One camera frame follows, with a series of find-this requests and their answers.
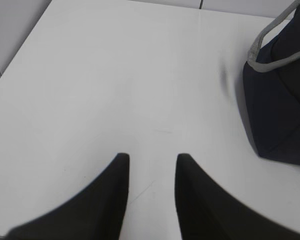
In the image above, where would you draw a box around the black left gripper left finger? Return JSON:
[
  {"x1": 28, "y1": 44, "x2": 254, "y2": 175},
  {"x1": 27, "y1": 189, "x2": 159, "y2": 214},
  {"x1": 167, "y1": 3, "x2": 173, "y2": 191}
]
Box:
[{"x1": 5, "y1": 153, "x2": 130, "y2": 240}]

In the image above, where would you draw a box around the navy grey insulated lunch bag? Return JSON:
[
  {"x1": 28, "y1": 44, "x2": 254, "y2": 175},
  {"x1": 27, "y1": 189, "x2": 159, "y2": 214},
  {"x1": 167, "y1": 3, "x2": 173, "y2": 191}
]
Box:
[{"x1": 243, "y1": 0, "x2": 300, "y2": 166}]

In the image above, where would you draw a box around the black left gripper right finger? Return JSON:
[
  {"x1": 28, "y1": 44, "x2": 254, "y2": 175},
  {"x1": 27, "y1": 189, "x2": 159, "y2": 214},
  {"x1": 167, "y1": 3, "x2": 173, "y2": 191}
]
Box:
[{"x1": 175, "y1": 153, "x2": 300, "y2": 240}]

